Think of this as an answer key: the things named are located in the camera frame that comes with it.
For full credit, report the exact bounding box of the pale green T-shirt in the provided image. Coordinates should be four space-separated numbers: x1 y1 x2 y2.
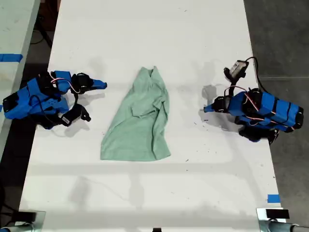
100 65 171 161

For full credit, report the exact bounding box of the long blue tape strip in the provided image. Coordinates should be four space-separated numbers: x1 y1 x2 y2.
0 53 24 62

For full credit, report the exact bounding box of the white side table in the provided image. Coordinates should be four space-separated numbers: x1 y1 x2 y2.
0 0 41 155

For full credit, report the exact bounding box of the grey metal pipe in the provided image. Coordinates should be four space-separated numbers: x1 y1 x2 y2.
260 220 309 232

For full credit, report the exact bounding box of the arm red white wire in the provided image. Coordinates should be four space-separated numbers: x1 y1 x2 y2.
242 91 298 132
49 72 81 94

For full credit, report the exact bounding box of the black camera stalk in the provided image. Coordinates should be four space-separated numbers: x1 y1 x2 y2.
223 67 240 98

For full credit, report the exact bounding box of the black camera box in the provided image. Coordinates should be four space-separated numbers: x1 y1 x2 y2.
60 104 92 128

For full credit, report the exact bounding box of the grey camera box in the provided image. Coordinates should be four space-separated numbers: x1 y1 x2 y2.
228 59 250 79

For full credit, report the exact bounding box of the black camera cable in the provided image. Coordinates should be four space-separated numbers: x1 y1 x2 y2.
245 57 267 91
30 93 79 128

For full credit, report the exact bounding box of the black floor cable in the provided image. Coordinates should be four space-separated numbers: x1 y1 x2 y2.
32 14 53 48

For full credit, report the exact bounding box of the metal table clamp bracket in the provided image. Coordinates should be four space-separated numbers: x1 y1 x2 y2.
14 210 46 232
255 207 290 224

